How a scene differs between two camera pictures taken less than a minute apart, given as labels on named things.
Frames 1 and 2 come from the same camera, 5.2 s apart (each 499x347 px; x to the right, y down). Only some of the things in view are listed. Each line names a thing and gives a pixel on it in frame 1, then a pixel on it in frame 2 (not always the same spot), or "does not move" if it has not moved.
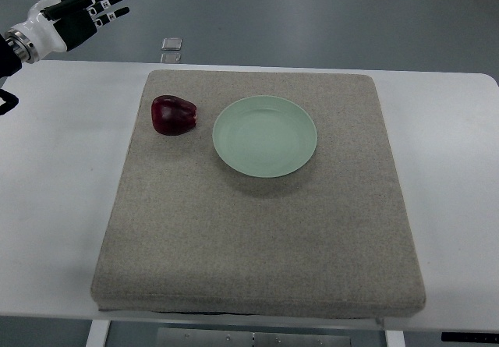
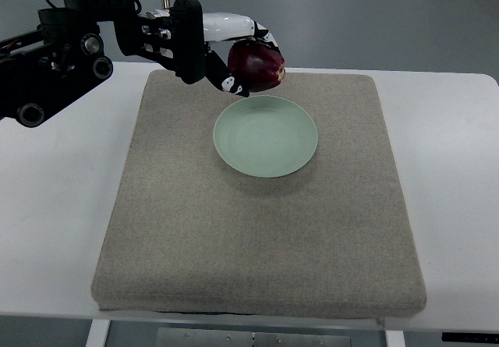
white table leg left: [98, 333] does not move
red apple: [172, 115] -> [256, 65]
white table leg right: [394, 338] does not move
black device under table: [470, 337] does not move
